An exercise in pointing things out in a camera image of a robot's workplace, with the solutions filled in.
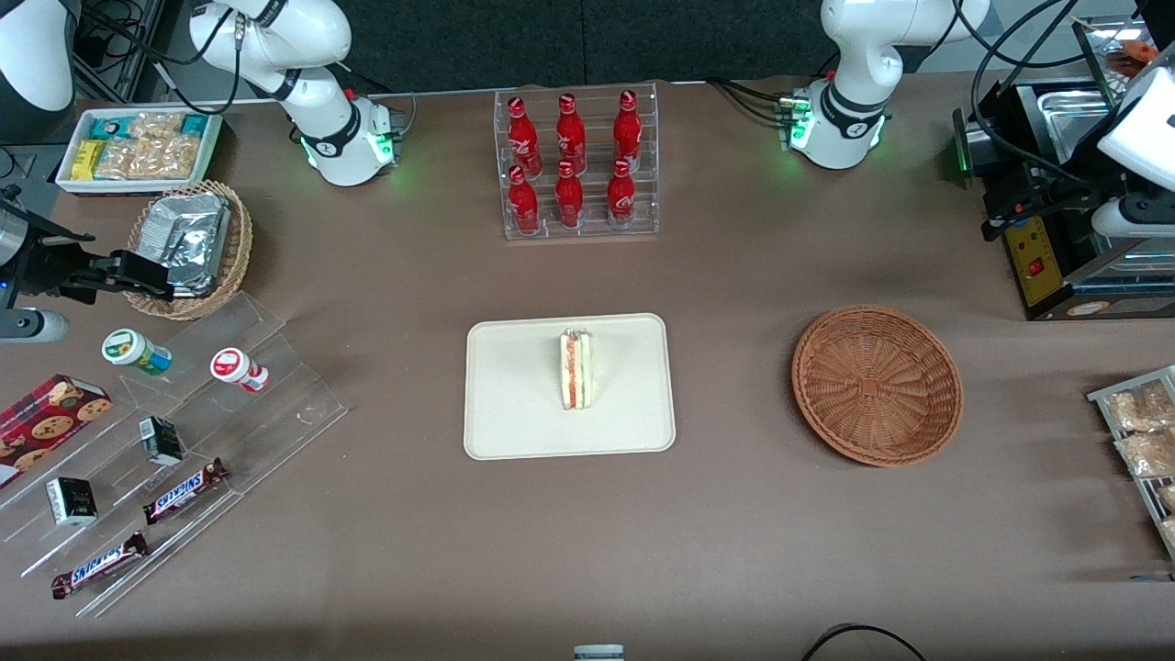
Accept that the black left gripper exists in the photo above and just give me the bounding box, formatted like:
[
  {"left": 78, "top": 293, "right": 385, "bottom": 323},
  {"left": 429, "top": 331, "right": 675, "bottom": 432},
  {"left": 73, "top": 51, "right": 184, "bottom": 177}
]
[{"left": 980, "top": 168, "right": 1132, "bottom": 244}]

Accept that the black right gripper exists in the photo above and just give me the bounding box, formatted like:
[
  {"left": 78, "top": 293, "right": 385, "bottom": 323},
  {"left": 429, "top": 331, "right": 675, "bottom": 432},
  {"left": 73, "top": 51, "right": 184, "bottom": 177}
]
[{"left": 0, "top": 218, "right": 175, "bottom": 309}]

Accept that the triangle sandwich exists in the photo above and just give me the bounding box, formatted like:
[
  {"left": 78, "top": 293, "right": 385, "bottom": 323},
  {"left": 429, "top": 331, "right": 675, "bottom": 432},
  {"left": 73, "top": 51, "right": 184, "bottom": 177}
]
[{"left": 560, "top": 329, "right": 596, "bottom": 412}]

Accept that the white rectangular snack tray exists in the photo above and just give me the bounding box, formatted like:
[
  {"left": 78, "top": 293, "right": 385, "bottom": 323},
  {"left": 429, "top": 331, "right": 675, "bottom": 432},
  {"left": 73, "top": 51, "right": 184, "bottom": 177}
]
[{"left": 55, "top": 108, "right": 224, "bottom": 196}]

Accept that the small light wicker basket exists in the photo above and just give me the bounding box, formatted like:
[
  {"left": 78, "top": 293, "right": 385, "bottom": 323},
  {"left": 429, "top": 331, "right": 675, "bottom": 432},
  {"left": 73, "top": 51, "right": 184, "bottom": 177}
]
[{"left": 122, "top": 180, "right": 253, "bottom": 320}]

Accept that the grey metal snack tray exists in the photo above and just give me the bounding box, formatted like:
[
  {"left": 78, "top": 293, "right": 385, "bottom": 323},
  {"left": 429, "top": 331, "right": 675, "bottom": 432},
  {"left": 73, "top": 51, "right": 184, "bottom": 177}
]
[{"left": 1088, "top": 365, "right": 1175, "bottom": 561}]

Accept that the large brown wicker basket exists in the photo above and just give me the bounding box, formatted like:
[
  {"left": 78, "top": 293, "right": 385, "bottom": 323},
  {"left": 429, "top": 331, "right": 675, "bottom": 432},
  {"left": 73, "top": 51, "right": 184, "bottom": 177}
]
[{"left": 791, "top": 304, "right": 964, "bottom": 467}]

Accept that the cream plastic serving tray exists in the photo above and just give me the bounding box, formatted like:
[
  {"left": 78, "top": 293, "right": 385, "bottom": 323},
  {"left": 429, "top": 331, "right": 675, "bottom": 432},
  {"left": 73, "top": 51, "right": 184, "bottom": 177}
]
[{"left": 464, "top": 313, "right": 677, "bottom": 461}]

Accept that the black machine with yellow panel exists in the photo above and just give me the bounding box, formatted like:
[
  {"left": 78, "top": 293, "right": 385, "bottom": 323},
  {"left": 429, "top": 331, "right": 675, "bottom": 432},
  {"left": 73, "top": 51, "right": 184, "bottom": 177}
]
[{"left": 952, "top": 78, "right": 1175, "bottom": 322}]

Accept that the green lid yogurt cup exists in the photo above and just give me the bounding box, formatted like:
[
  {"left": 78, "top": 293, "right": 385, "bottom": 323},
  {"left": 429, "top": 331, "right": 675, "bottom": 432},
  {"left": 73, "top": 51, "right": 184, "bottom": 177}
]
[{"left": 101, "top": 328, "right": 173, "bottom": 377}]

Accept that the silver foil wrapped packet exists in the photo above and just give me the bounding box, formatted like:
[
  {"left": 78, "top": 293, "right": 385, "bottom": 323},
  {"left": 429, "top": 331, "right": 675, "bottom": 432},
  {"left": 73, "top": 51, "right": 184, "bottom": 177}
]
[{"left": 135, "top": 191, "right": 231, "bottom": 297}]

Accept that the clear bag of nuts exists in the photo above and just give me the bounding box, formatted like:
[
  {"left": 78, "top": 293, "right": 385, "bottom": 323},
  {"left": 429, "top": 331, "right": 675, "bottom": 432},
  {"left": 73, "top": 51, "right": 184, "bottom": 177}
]
[
  {"left": 129, "top": 112, "right": 185, "bottom": 140},
  {"left": 96, "top": 138, "right": 152, "bottom": 180},
  {"left": 147, "top": 136, "right": 201, "bottom": 180}
]

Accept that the red lid yogurt cup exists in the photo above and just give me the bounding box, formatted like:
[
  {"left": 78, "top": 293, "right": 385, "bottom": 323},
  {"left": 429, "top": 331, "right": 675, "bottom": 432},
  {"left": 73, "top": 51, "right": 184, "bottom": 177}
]
[{"left": 210, "top": 347, "right": 270, "bottom": 394}]

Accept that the red plaid cookie box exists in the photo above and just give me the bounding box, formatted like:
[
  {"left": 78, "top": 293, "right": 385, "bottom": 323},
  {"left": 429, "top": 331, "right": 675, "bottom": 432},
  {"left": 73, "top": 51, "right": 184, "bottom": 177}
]
[{"left": 0, "top": 374, "right": 113, "bottom": 489}]

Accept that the small black carton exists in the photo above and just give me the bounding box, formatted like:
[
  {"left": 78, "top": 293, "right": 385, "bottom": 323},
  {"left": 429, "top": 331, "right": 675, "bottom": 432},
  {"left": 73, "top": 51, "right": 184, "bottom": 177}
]
[
  {"left": 46, "top": 476, "right": 98, "bottom": 527},
  {"left": 139, "top": 416, "right": 185, "bottom": 466}
]

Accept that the clear acrylic tiered stand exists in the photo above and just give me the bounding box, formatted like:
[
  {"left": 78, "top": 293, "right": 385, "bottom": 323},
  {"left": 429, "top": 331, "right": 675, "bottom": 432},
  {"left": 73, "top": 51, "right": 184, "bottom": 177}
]
[{"left": 0, "top": 292, "right": 350, "bottom": 618}]

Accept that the Snickers chocolate bar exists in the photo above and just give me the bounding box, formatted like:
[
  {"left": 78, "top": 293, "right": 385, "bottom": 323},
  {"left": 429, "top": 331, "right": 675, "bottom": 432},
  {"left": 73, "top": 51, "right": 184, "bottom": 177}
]
[
  {"left": 143, "top": 458, "right": 229, "bottom": 525},
  {"left": 50, "top": 532, "right": 150, "bottom": 599}
]

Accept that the red cola bottle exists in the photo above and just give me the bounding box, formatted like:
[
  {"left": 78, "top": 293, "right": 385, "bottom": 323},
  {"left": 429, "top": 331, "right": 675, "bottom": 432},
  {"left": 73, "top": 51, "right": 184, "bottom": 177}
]
[
  {"left": 554, "top": 161, "right": 585, "bottom": 229},
  {"left": 555, "top": 93, "right": 588, "bottom": 175},
  {"left": 613, "top": 89, "right": 643, "bottom": 171},
  {"left": 507, "top": 95, "right": 541, "bottom": 175},
  {"left": 508, "top": 165, "right": 540, "bottom": 235},
  {"left": 607, "top": 159, "right": 637, "bottom": 230}
]

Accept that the clear acrylic bottle rack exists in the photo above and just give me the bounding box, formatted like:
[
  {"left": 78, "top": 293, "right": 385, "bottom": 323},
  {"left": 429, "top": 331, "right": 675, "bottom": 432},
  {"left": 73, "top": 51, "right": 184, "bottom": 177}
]
[{"left": 494, "top": 81, "right": 660, "bottom": 241}]

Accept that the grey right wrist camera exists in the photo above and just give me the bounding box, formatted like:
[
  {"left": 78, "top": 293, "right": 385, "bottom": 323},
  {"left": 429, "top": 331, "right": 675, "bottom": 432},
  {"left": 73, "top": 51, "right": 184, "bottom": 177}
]
[{"left": 0, "top": 308, "right": 70, "bottom": 343}]

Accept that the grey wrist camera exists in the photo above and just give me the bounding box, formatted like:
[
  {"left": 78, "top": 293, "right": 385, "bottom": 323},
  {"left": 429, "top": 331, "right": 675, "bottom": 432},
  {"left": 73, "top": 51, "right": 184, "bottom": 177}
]
[
  {"left": 0, "top": 308, "right": 70, "bottom": 343},
  {"left": 1091, "top": 196, "right": 1175, "bottom": 240}
]

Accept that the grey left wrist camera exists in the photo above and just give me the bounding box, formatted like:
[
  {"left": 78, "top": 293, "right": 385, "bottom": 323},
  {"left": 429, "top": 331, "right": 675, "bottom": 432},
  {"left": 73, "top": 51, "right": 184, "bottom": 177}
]
[{"left": 1091, "top": 196, "right": 1175, "bottom": 240}]

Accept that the long black cable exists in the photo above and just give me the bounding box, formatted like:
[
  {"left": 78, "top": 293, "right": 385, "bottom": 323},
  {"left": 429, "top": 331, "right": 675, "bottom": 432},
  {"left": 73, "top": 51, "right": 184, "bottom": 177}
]
[{"left": 970, "top": 0, "right": 1116, "bottom": 185}]

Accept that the black arm base cable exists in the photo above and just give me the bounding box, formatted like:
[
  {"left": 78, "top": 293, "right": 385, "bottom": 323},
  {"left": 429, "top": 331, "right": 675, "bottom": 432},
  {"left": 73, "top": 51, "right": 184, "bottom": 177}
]
[{"left": 705, "top": 78, "right": 792, "bottom": 125}]

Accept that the black looped cable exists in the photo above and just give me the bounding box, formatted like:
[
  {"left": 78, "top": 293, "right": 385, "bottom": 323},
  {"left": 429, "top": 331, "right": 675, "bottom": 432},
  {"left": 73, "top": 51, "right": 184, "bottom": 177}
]
[{"left": 801, "top": 623, "right": 928, "bottom": 661}]

